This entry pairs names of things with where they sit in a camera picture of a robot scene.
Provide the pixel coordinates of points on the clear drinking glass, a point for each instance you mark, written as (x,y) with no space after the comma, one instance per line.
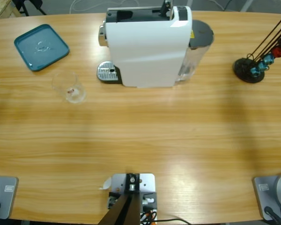
(71,93)

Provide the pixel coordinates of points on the white capsule coffee machine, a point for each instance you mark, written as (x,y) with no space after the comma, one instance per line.
(142,51)

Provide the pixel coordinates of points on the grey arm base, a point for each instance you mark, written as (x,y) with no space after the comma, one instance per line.
(7,194)
(267,194)

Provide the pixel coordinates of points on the blue coffee capsule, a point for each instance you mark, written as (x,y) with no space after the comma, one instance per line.
(262,66)
(268,58)
(254,71)

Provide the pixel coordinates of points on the red coffee capsule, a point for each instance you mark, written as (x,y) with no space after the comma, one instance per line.
(278,52)

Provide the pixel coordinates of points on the teal square tray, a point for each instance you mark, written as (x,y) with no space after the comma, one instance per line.
(25,47)

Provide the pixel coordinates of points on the light wooden crate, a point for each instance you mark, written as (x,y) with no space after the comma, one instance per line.
(0,9)

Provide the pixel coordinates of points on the black chair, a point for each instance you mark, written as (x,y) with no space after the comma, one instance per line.
(31,2)

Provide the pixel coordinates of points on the white paper tag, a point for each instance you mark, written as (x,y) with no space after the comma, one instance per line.
(106,184)

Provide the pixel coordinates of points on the black capsule holder with rods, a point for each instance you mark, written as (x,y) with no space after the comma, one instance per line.
(242,68)

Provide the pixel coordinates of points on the white block with dark post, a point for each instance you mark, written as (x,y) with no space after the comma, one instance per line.
(131,185)

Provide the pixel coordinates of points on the grey metal frame leg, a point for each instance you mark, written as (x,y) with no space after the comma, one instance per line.
(247,4)

